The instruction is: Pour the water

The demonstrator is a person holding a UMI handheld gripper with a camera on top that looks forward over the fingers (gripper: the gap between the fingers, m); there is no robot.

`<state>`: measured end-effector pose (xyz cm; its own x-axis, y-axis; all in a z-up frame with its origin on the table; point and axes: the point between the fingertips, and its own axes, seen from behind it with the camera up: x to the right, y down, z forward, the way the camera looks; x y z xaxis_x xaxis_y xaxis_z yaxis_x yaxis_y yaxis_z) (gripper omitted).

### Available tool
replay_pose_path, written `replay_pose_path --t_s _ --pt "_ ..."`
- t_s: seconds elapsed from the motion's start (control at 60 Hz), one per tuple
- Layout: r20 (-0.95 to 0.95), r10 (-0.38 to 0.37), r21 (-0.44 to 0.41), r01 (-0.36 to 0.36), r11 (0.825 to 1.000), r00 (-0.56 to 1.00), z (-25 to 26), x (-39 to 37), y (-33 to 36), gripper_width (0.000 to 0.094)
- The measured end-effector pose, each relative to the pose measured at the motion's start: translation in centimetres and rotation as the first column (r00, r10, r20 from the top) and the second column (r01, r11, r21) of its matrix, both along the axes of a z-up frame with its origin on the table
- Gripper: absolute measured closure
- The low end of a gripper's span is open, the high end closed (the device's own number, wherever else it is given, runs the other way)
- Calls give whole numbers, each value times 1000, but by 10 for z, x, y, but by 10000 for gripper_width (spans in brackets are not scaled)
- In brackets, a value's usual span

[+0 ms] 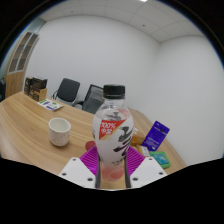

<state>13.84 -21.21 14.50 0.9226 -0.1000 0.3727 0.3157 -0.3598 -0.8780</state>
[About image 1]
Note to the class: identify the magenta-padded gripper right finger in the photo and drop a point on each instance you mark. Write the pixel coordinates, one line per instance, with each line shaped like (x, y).
(148, 170)

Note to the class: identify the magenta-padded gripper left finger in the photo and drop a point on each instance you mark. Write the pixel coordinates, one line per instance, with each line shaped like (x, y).
(76, 171)

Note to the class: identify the clear black-capped drink bottle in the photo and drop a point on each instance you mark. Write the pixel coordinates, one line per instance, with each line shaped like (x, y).
(113, 133)

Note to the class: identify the green packet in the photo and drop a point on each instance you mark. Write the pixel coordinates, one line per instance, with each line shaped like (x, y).
(161, 159)

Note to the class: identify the yellow snack packet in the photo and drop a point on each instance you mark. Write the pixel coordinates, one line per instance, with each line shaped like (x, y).
(145, 151)

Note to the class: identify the flat round red coaster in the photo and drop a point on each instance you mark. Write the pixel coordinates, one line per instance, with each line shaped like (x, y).
(90, 145)

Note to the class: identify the purple product package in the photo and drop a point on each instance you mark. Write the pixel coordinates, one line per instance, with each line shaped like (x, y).
(155, 136)

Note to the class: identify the white patterned ceramic cup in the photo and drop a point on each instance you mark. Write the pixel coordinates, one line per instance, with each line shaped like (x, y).
(60, 133)

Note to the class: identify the white green printed leaflet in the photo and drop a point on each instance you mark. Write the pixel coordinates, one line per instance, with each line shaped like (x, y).
(50, 105)

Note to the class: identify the grey mesh office chair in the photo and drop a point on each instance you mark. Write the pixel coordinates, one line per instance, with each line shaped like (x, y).
(91, 100)

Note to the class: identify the black office chair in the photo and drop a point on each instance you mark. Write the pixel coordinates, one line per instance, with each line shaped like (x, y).
(66, 90)

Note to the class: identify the brown kraft cardboard box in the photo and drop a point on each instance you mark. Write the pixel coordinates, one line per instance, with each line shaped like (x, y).
(38, 94)

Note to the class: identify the black cardboard box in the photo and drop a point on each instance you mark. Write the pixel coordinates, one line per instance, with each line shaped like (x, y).
(35, 83)

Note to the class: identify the wooden glass-door shelf cabinet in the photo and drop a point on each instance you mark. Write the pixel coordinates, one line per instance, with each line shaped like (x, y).
(18, 66)

